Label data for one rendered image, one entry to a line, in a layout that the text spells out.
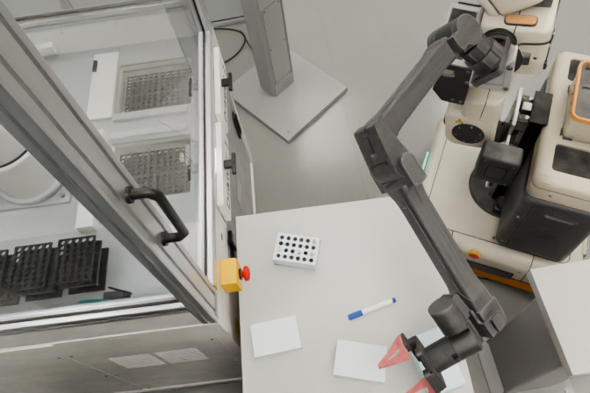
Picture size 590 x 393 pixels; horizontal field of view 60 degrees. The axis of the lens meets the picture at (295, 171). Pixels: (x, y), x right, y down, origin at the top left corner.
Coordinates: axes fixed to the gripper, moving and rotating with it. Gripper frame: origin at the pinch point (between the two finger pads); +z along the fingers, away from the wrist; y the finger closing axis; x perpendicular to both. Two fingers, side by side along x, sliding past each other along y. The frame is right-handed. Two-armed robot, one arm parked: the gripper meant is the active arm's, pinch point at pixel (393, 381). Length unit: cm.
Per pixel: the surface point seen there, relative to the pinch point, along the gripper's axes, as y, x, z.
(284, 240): -25, 44, 13
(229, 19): -103, 223, 8
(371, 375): 7.1, 15.5, 7.8
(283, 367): -3.0, 22.3, 27.8
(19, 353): -46, 18, 79
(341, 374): 3.0, 16.2, 13.9
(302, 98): -44, 177, -4
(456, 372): 17.7, 15.6, -9.9
